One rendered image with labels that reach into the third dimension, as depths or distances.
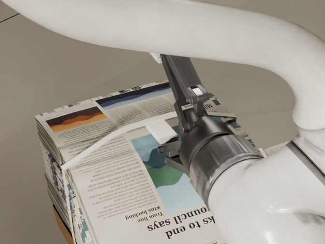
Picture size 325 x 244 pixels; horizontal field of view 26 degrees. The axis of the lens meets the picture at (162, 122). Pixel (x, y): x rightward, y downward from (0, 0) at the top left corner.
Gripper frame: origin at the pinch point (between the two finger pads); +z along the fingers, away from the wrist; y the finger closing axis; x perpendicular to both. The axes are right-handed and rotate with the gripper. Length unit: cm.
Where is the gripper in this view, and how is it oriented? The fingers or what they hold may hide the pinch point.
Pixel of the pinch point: (152, 80)
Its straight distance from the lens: 102.7
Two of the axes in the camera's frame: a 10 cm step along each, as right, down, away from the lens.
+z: -4.1, -5.4, 7.4
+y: 0.2, 8.0, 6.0
